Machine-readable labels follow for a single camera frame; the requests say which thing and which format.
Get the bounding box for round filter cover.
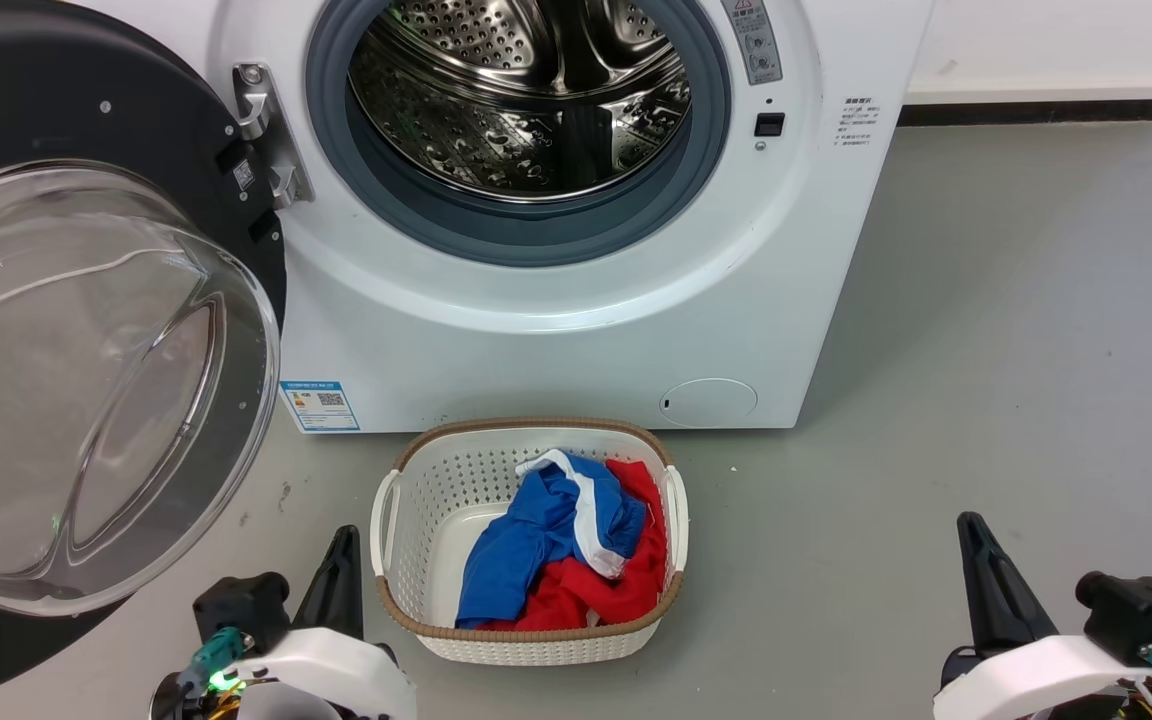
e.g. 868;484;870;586
658;377;760;430

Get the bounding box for small printed text sticker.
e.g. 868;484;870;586
833;95;878;150

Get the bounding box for white plastic laundry basket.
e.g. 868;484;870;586
370;417;690;667

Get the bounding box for steel perforated washer drum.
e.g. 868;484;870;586
348;0;693;203

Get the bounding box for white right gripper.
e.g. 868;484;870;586
933;512;1152;720

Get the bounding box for blue garment with white stripe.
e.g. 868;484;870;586
454;449;648;629

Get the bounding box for metal door hinge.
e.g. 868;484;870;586
232;62;316;211

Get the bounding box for red garment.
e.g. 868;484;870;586
481;459;670;633

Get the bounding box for grey warning sticker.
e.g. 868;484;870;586
720;0;785;87

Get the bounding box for teal left cable connector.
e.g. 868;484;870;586
176;627;246;696

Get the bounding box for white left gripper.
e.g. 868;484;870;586
149;525;419;720

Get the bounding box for black round glass washer door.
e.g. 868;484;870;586
0;0;289;707

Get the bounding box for blue energy label sticker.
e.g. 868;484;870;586
280;380;362;433

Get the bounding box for white front-load washing machine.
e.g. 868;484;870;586
66;0;937;434

